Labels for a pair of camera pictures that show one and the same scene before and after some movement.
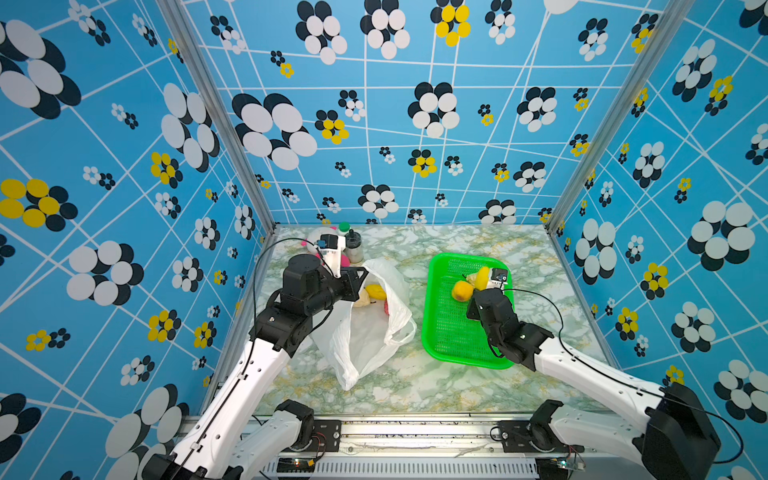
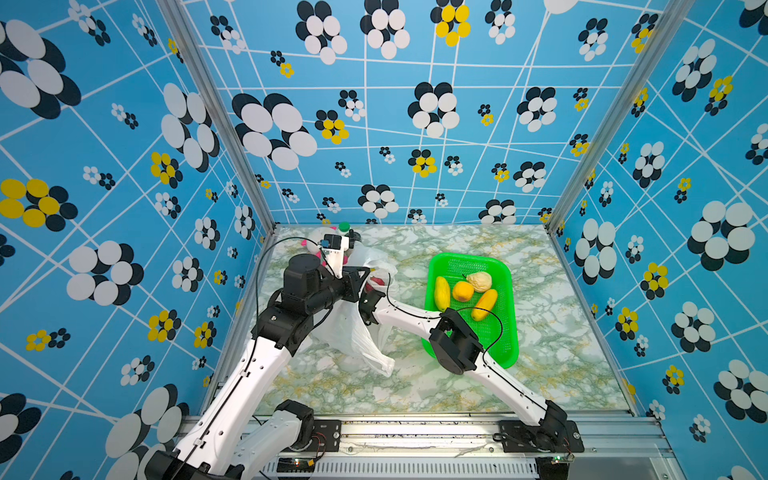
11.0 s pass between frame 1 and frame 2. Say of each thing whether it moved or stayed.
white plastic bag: moved
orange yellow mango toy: stayed
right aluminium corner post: stayed
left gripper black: stayed
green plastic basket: stayed
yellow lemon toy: moved
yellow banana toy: moved
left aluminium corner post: stayed
